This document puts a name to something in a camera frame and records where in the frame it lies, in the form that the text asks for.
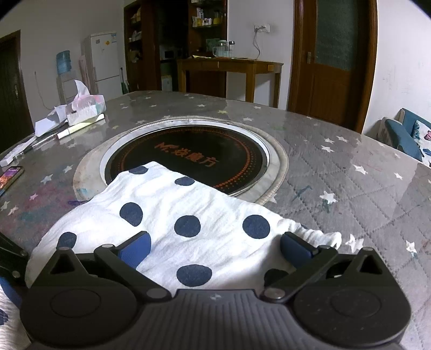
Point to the crumpled white paper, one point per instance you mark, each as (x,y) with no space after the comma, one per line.
(47,124)

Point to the butterfly print pillow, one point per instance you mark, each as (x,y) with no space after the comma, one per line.
(423,141)

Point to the dark wooden cabinet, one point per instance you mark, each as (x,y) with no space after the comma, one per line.
(151,33)

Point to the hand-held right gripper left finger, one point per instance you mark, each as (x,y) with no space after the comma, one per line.
(136,249)

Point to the white polka dot garment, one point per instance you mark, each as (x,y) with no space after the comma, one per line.
(10,323)

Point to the dark entrance door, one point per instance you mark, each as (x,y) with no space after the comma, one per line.
(13,84)

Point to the blue sofa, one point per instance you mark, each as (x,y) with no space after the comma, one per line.
(400,138)

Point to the white remote control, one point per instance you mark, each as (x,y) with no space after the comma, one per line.
(13,154)

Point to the blue water bottle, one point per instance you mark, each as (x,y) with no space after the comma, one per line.
(63,63)

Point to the dark metal pen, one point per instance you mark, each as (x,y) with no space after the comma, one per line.
(43,141)

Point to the round black induction cooktop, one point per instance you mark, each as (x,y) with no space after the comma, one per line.
(202,148)

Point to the smartphone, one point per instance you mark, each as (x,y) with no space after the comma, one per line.
(10,178)

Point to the wooden side table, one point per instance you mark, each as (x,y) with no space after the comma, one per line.
(229,64)

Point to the white refrigerator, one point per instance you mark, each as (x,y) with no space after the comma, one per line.
(104,60)

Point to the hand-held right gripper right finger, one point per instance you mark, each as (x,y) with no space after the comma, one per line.
(296,249)

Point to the white wall socket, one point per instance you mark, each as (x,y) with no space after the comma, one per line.
(262,28)

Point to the small glass jar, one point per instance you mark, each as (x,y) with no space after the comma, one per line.
(231,49)

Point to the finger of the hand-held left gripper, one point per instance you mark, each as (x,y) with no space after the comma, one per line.
(10,250)

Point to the green broom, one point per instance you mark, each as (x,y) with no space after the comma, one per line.
(124,84)

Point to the white polka dot pants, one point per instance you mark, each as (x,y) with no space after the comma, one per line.
(215,202)

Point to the tissue pack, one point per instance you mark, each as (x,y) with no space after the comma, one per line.
(87,107)

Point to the brown wooden door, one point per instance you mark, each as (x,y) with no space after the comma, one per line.
(326,94)

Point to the white marker pen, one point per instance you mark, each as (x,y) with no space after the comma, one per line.
(77,128)

